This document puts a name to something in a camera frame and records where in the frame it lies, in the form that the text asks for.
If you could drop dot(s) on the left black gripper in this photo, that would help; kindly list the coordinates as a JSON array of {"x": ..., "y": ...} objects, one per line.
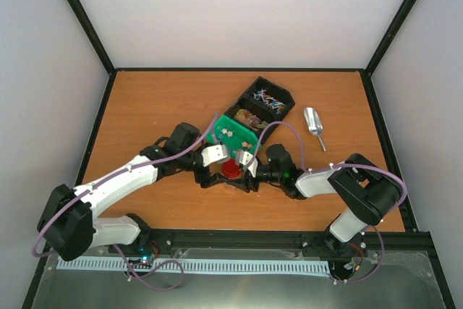
[{"x": 210, "y": 180}]

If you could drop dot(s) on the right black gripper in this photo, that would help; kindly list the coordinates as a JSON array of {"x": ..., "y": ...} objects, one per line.
[{"x": 249, "y": 182}]

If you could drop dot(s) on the red jar lid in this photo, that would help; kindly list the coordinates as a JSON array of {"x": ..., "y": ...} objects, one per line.
[{"x": 230, "y": 169}]

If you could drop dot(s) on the green plastic candy bin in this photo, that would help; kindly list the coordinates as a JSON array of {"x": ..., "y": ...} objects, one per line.
[{"x": 233, "y": 135}]

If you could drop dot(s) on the black bin with popsicle candies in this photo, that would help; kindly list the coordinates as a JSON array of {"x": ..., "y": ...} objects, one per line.
[{"x": 251, "y": 114}]

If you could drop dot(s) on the silver metal scoop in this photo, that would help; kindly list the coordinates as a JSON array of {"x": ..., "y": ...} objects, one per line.
[{"x": 314, "y": 125}]

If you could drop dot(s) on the clear plastic jar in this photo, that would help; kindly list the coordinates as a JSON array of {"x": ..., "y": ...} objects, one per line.
[{"x": 233, "y": 184}]

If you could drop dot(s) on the black bin with lollipops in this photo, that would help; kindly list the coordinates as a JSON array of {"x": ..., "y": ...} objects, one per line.
[{"x": 271, "y": 97}]

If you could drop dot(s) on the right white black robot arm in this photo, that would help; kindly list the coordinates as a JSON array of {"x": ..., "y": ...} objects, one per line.
[{"x": 368, "y": 192}]

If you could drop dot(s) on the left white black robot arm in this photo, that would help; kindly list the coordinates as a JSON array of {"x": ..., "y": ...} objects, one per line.
[{"x": 71, "y": 221}]

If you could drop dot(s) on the metal sheet panel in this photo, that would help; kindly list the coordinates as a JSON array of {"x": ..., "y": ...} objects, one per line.
[{"x": 393, "y": 279}]

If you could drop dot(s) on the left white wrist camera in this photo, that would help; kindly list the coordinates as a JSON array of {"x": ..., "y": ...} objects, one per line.
[{"x": 214, "y": 154}]

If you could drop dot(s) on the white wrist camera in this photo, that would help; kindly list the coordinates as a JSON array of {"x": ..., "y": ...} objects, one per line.
[
  {"x": 247, "y": 161},
  {"x": 214, "y": 154}
]

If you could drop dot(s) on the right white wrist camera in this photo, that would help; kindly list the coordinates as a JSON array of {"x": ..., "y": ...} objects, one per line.
[{"x": 247, "y": 161}]

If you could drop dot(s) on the black aluminium frame rail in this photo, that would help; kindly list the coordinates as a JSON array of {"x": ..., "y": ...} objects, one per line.
[{"x": 312, "y": 244}]

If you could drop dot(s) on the light blue slotted cable duct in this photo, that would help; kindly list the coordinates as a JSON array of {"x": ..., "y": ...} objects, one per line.
[{"x": 199, "y": 266}]

